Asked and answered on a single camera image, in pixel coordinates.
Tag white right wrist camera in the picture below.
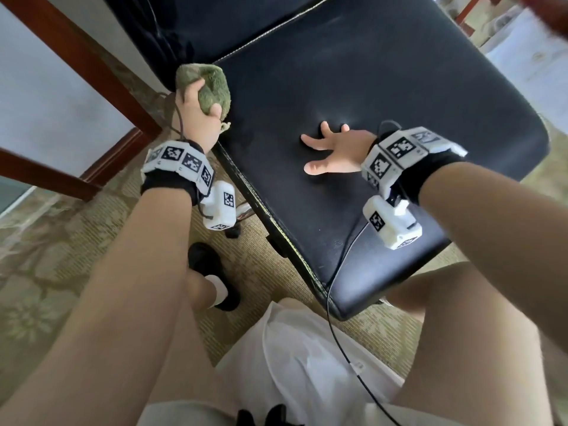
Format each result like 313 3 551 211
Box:
362 194 424 251

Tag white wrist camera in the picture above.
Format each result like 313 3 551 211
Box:
202 180 238 233
362 194 424 251

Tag white paper sheet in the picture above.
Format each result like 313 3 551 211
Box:
483 8 568 110

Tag white shorts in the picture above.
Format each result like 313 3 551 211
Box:
137 297 463 426

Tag white marker right wristband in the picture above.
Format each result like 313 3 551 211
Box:
360 120 469 205

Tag person's right hand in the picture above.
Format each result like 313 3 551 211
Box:
300 120 378 176

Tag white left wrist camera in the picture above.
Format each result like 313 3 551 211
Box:
202 180 238 233

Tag person's left forearm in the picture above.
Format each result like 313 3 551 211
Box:
0 189 195 426

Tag person's right leg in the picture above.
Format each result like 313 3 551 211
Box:
383 262 556 426

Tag green cleaning cloth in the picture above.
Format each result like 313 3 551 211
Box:
175 63 233 122

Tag black leather chair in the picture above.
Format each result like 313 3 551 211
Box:
102 0 551 321

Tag thin black cable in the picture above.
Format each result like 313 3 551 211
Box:
325 217 405 426
170 95 189 143

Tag black shoe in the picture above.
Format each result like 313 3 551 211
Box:
187 242 241 312

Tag wooden luggage rack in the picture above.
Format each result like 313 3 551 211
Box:
453 0 568 39

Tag white marker left wristband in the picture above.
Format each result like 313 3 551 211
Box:
140 139 216 208

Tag person's left hand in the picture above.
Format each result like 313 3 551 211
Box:
173 79 223 154

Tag person's right forearm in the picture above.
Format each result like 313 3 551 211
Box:
417 161 568 351

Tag white marker wristband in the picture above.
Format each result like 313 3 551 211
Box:
140 139 216 208
360 120 469 205

